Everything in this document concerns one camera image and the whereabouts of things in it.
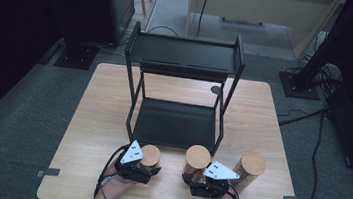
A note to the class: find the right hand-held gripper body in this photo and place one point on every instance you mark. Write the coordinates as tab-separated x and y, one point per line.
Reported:
213	184

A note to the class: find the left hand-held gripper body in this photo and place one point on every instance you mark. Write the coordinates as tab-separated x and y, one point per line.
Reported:
131	166

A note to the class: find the short glass jar wooden lid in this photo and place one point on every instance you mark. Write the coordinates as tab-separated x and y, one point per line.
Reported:
150	155

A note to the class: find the tall reddish jar wooden lid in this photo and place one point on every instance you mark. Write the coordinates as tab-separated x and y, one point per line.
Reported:
197	159

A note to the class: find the tall yellowish jar wooden lid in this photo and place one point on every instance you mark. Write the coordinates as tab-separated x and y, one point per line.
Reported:
248	171

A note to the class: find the black metal two-tier shelf rack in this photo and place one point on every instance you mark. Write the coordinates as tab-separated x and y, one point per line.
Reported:
180	90

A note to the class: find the person's left hand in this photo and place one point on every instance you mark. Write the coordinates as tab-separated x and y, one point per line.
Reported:
117	185

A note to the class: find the grey round table grommet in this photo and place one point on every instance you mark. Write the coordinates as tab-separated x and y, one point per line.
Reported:
215	90

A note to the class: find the black stand with square base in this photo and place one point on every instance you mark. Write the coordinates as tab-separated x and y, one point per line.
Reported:
77	53

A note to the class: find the black slanted stand with base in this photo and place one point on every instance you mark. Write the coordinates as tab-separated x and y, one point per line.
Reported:
304	80

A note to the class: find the black monitor panel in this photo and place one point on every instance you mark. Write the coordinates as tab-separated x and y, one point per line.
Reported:
119	5

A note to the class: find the beige wooden desk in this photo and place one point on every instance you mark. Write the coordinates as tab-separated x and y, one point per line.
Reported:
259	6

